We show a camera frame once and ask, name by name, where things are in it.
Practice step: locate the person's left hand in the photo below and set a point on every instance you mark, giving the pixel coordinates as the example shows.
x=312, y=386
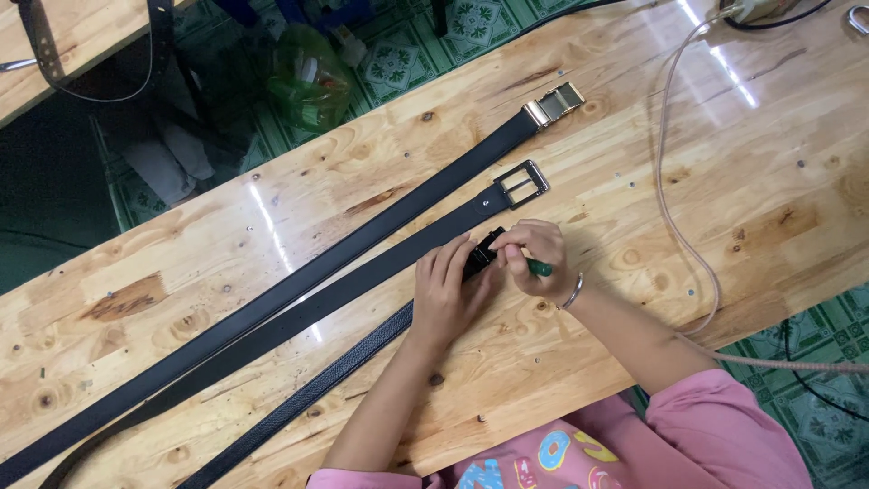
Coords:
x=441, y=299

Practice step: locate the person's right hand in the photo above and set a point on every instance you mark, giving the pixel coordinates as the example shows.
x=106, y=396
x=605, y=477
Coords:
x=546, y=255

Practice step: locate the textured black belt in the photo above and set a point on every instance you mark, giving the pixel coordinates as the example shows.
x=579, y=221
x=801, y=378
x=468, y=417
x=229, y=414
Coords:
x=319, y=387

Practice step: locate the smooth black belt, gold buckle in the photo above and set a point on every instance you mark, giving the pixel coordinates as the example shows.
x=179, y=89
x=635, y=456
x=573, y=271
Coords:
x=339, y=255

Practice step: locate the smooth black belt, silver buckle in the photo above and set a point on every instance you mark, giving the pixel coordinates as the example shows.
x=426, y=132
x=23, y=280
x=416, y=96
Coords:
x=326, y=309

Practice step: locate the pink printed shirt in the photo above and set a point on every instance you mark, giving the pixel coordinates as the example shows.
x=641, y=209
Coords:
x=706, y=441

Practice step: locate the green plastic bag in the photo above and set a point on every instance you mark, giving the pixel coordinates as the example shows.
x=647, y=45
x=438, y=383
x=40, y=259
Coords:
x=309, y=81

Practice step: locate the beige power adapter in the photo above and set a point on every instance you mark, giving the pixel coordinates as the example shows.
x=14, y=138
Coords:
x=757, y=8

